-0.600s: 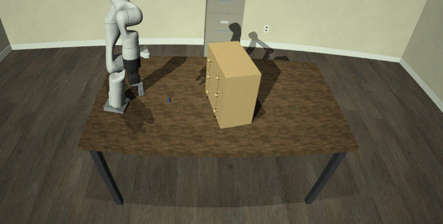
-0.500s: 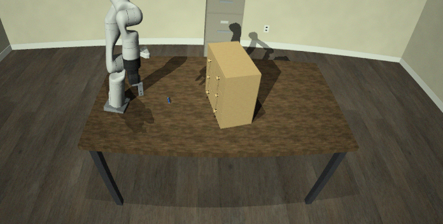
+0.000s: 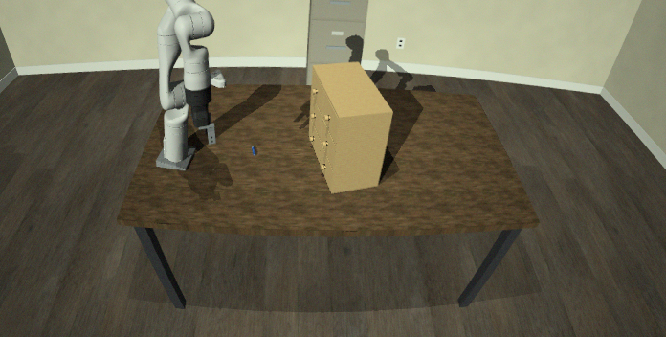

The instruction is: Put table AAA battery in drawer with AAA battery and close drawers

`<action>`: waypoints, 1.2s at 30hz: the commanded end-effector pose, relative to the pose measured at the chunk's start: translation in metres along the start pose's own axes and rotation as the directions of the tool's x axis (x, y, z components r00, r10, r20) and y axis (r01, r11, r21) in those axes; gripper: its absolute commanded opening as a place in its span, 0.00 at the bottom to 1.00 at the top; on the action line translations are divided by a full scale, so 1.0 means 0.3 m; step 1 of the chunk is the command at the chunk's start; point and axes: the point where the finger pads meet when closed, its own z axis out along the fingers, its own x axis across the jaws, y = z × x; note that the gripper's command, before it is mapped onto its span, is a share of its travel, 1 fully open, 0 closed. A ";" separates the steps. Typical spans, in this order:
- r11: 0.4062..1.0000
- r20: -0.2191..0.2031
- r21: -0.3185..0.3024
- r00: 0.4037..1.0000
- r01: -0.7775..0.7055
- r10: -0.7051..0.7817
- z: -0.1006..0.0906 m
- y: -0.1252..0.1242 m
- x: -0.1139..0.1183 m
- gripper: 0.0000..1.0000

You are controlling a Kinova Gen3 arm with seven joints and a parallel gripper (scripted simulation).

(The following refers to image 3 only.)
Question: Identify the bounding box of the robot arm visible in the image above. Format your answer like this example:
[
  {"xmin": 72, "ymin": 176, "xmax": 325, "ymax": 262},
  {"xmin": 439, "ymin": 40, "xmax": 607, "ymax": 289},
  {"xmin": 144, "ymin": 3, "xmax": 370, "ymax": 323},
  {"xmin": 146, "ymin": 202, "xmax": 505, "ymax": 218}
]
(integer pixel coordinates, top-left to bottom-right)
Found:
[{"xmin": 157, "ymin": 0, "xmax": 214, "ymax": 162}]

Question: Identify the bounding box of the tan wooden chest of drawers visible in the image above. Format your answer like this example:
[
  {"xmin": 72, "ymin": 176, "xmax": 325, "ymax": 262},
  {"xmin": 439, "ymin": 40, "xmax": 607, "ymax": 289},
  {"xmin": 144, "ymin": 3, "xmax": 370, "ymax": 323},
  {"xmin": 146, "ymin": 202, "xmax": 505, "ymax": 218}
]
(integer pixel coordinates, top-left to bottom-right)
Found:
[{"xmin": 312, "ymin": 62, "xmax": 393, "ymax": 193}]

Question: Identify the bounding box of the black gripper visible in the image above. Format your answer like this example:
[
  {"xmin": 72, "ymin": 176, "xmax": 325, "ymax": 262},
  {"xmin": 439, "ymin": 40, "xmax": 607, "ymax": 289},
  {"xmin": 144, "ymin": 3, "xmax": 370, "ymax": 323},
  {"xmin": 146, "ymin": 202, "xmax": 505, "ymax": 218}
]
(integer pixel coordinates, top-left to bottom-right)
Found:
[{"xmin": 184, "ymin": 68, "xmax": 226, "ymax": 145}]

